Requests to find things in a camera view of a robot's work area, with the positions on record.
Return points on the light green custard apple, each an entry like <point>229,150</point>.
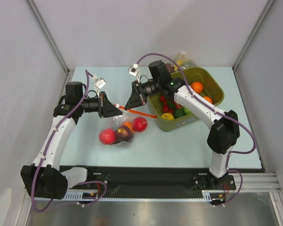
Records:
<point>186,111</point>

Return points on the dark green fake lime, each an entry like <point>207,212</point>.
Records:
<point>177,113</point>

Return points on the fake netted melon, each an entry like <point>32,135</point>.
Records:
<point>188,64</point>

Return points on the red fake apple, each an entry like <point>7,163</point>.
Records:
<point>139,124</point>
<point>107,136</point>

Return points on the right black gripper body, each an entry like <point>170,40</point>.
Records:
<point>135,91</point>

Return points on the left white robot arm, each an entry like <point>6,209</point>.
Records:
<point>43,179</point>

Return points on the red fake apple lower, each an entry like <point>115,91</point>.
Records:
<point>107,136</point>

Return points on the dark purple fake grapes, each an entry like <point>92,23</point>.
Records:
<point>122,142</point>

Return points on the small orange fake tangerine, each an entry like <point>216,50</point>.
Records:
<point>129,125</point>

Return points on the red fake apple upper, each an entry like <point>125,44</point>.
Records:
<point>139,124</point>

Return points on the white slotted cable duct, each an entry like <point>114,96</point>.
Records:
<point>80,195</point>

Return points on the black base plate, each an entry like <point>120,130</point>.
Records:
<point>145,178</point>

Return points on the orange fake fruit far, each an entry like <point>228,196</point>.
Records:
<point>197,87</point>

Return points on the orange fake fruit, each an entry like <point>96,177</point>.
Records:
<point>208,99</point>
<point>197,87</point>

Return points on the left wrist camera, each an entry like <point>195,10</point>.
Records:
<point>99,82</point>

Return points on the dark purple fake plum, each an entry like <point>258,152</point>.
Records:
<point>170,67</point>

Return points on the aluminium frame rail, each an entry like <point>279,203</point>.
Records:
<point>260,183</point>

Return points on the clear zip bag orange seal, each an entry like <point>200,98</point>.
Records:
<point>128,115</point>

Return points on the yellow fake apple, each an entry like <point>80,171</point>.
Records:
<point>167,116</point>

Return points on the fake lychee bunch with leaf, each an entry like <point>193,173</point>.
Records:
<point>168,106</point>

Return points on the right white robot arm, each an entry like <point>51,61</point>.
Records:
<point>224,130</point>

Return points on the olive green plastic bin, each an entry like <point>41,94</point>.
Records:
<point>199,107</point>

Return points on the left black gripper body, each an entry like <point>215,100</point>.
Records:
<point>100,104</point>

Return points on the orange fake fruit near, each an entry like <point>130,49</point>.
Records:
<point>208,99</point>

